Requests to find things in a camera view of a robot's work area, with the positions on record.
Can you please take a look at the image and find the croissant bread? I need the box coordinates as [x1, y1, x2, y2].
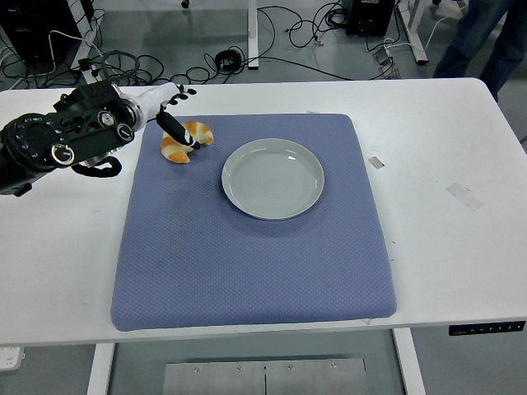
[161, 119, 215, 165]

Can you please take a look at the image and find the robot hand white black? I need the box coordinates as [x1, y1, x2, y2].
[138, 81, 202, 151]

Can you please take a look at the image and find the black table control panel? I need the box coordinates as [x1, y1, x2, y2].
[447, 320, 526, 337]

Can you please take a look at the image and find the blue quilted mat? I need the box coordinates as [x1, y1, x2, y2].
[110, 114, 398, 332]

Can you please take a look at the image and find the long black floor cable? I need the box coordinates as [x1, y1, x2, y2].
[240, 56, 356, 81]

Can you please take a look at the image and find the coiled black cable bundle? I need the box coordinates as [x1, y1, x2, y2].
[213, 48, 242, 72]

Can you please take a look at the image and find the large clear tape piece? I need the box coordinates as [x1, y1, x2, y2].
[445, 181, 485, 212]

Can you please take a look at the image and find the white wall power socket strip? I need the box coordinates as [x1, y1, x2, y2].
[0, 346, 26, 371]

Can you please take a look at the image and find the white table leg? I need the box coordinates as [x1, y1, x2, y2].
[391, 328, 427, 395]
[86, 342, 117, 395]

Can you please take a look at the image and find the white desk frame leg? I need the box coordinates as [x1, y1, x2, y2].
[394, 0, 429, 65]
[68, 0, 103, 87]
[245, 0, 260, 70]

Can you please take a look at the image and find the large black computer case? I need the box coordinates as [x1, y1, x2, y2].
[0, 0, 82, 63]

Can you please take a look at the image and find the person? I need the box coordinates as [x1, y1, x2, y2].
[431, 0, 527, 104]

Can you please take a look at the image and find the small black computer case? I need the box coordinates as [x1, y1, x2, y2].
[344, 0, 395, 36]

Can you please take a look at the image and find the grey round plate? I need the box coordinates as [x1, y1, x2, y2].
[221, 137, 325, 222]

